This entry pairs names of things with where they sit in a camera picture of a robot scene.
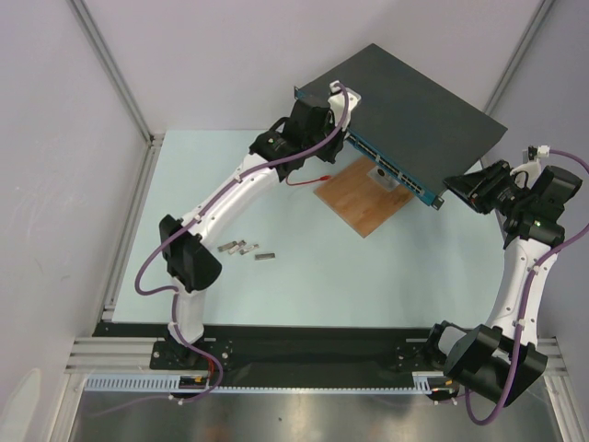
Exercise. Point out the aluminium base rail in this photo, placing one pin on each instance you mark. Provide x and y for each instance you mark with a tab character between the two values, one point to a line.
110	355

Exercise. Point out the wooden base board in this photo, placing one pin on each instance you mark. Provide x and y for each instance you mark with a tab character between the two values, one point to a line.
358	201

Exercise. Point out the left aluminium frame post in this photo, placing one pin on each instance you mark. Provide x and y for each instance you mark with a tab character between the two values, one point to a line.
105	57

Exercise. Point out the blue black network switch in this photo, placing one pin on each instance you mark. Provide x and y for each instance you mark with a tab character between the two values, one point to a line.
416	130

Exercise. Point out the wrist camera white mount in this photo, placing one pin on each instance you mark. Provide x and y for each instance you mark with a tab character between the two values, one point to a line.
342	102
532	159

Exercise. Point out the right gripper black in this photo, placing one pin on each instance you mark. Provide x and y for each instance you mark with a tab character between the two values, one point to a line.
481	190

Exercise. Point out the silver SFP module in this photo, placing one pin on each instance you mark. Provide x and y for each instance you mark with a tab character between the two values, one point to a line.
248	249
239	246
264	256
226	246

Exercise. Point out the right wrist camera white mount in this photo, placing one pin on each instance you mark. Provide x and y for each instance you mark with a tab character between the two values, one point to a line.
532	159

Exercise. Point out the aluminium frame post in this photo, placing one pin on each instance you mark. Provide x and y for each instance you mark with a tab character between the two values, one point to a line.
539	18
105	57

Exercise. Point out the white slotted cable duct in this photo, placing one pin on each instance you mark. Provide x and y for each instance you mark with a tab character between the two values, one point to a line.
415	383

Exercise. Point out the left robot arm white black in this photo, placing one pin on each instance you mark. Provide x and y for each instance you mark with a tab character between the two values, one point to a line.
314	128

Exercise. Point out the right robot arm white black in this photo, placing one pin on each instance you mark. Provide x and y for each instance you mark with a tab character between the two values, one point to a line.
499	359

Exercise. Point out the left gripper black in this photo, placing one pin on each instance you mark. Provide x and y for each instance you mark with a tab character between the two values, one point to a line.
338	144

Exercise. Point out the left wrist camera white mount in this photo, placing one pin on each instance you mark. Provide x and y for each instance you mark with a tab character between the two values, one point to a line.
342	102

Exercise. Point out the right aluminium frame post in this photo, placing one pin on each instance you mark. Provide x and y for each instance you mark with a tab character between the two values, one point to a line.
539	18

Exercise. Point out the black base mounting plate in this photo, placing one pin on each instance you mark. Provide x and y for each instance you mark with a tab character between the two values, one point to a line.
292	356

